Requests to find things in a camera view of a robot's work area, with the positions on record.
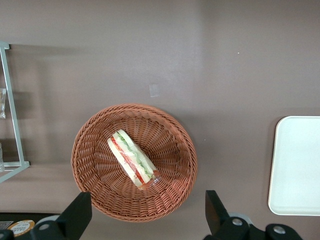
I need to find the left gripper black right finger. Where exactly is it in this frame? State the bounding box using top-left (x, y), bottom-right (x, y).
top-left (204, 189), bottom-right (231, 237)

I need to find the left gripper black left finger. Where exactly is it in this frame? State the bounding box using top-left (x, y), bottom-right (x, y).
top-left (55, 191), bottom-right (93, 240)

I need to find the vegetable sandwich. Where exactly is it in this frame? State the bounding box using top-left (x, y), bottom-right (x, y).
top-left (106, 128), bottom-right (162, 191)

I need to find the brown round wicker basket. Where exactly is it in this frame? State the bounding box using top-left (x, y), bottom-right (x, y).
top-left (70, 103), bottom-right (199, 223)

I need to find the cream plastic tray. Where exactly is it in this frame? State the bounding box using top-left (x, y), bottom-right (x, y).
top-left (267, 115), bottom-right (320, 217)

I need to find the clear bagged brown snack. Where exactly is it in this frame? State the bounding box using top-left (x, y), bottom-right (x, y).
top-left (0, 87), bottom-right (8, 120)

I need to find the clear tape piece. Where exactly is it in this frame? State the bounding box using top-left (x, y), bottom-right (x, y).
top-left (149, 83), bottom-right (161, 98)

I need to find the grey metal wire rack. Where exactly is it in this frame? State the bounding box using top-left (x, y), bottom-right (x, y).
top-left (0, 40), bottom-right (31, 185)

